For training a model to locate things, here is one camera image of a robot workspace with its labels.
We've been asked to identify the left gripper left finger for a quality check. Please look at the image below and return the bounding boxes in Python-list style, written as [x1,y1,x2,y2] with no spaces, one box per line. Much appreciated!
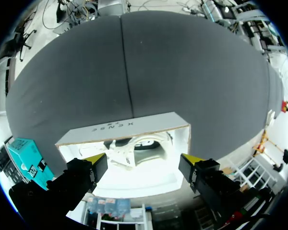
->
[46,153,108,212]

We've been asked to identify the teal box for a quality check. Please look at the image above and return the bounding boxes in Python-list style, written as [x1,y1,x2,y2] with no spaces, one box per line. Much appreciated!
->
[7,138,55,191]

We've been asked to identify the white shoebox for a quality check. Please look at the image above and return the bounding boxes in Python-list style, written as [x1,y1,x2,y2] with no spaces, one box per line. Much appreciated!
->
[55,111,191,199]

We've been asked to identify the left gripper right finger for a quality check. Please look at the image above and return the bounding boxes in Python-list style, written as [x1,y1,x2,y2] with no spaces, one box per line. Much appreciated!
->
[178,153,242,222]

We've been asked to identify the white shoe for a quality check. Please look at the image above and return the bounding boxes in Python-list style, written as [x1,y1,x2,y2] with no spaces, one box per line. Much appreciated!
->
[103,131,176,171]

